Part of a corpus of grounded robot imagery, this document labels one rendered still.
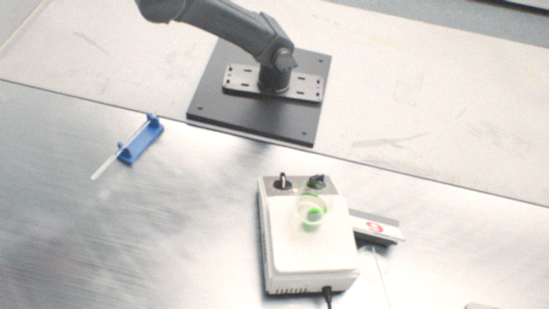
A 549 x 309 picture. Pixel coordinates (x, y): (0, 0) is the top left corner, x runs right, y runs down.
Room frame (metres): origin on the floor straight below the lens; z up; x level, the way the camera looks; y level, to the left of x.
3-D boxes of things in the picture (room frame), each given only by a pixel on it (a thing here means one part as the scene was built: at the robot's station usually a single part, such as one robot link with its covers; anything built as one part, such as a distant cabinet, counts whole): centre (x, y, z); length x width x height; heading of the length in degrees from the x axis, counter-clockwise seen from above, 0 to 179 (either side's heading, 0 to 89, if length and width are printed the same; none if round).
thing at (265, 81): (0.66, 0.01, 0.96); 0.20 x 0.07 x 0.08; 91
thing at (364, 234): (0.38, -0.19, 0.92); 0.09 x 0.06 x 0.04; 84
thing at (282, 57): (0.65, 0.01, 1.02); 0.09 x 0.06 x 0.06; 35
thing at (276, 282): (0.34, -0.08, 0.94); 0.22 x 0.13 x 0.08; 11
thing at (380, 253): (0.31, -0.19, 0.91); 0.06 x 0.06 x 0.02
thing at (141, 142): (0.49, 0.23, 0.92); 0.10 x 0.03 x 0.04; 159
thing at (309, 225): (0.33, -0.07, 1.02); 0.06 x 0.05 x 0.08; 52
